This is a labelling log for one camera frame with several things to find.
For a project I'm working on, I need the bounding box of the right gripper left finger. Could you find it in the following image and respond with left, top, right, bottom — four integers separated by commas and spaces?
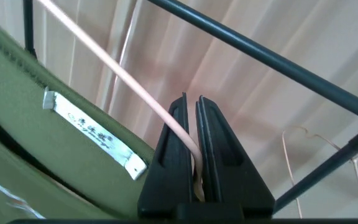
137, 92, 198, 218

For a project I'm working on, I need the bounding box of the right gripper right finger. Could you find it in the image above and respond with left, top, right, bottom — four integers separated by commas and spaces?
195, 95, 275, 218

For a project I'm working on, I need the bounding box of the pink clothes hanger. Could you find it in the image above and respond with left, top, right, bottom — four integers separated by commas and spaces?
281, 126, 358, 218
37, 0, 205, 202

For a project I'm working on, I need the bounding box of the green long-sleeved shirt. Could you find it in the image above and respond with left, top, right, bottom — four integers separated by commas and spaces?
0, 9, 155, 220

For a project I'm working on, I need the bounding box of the black clothes rack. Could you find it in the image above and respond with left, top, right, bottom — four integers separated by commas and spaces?
22, 0, 358, 215

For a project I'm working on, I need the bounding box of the beige curtain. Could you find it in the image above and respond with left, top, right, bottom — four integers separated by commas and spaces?
0, 0, 358, 218

